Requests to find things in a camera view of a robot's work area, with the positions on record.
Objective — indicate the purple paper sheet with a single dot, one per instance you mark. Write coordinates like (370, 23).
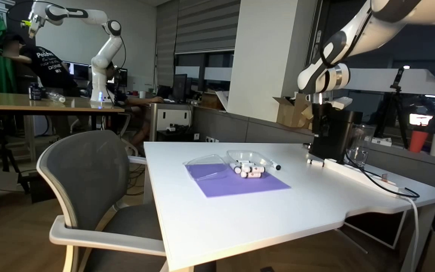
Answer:
(236, 183)

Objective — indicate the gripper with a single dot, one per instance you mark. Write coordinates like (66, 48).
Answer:
(332, 130)

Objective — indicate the clear plastic container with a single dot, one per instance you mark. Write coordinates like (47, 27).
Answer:
(253, 156)

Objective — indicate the monitor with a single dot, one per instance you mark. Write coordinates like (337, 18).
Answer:
(78, 71)
(179, 87)

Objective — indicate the wooden table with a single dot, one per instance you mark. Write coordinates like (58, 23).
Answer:
(32, 102)

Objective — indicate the white marker with black cap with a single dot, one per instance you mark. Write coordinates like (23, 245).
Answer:
(276, 165)
(315, 162)

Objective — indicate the orange cup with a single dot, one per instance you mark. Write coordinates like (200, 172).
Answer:
(417, 141)

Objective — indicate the grey office chair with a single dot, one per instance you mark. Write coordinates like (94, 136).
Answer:
(89, 189)

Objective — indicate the clear plastic lid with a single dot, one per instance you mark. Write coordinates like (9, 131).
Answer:
(207, 166)

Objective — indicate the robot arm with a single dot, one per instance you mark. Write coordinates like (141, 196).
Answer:
(357, 34)

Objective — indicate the dark can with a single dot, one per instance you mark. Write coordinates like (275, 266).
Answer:
(34, 91)

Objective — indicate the cardboard box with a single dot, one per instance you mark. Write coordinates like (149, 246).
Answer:
(295, 112)

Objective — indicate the white power strip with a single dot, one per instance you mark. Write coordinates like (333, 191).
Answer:
(361, 175)

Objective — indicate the small white box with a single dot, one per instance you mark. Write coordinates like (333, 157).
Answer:
(382, 141)

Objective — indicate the white cabinet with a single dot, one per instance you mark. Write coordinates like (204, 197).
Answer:
(170, 121)

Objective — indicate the clear drinking glass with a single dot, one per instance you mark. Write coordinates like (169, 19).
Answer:
(358, 153)

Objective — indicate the window with grey blinds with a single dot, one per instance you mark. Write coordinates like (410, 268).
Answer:
(202, 37)

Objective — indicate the person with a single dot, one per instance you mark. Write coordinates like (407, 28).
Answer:
(47, 68)
(140, 101)

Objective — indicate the camera on tripod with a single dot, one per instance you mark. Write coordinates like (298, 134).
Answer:
(395, 102)

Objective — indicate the clear plastic bottle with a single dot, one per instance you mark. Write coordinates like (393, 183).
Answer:
(57, 98)

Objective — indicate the stand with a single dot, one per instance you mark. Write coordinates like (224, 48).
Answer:
(5, 158)

